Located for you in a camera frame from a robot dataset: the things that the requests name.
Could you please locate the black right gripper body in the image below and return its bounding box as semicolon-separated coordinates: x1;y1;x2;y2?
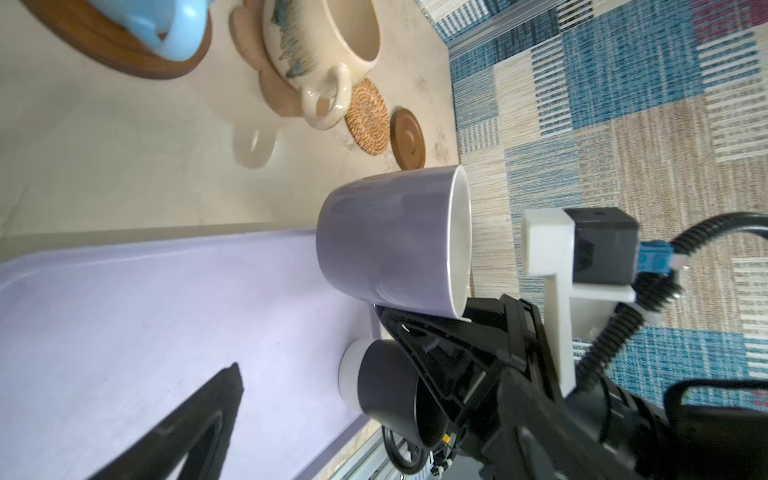
458;295;606;479

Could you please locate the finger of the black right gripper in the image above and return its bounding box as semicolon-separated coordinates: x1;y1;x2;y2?
374;304;510;432

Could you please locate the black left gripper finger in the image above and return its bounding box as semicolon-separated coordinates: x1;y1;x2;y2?
92;363;244;479

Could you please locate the black mug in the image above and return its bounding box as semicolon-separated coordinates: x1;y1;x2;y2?
338;339;448;450

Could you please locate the white mug purple handle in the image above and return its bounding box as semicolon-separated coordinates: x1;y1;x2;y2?
316;165;472;319

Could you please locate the dark brown round coaster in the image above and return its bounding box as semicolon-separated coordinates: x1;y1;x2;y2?
390;108;426;171

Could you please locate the woven rattan round coaster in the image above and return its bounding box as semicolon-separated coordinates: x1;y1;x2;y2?
345;78;390;156

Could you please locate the cork flower shaped coaster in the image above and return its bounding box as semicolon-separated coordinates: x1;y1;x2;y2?
229;0;303;118

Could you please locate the beige mug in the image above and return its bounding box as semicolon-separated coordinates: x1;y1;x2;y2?
262;0;382;130

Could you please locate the white mug blue handle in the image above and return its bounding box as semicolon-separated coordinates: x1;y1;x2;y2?
87;0;212;62

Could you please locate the brown wooden round coaster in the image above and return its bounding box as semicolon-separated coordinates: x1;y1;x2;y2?
24;1;212;80

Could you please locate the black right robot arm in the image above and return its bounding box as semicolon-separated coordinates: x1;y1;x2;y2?
376;296;767;479

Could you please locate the lavender plastic tray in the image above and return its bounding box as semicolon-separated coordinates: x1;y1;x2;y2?
1;230;379;479

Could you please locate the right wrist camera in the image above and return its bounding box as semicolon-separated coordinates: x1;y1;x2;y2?
520;206;691;397

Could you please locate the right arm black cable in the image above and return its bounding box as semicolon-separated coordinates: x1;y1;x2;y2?
572;211;768;391

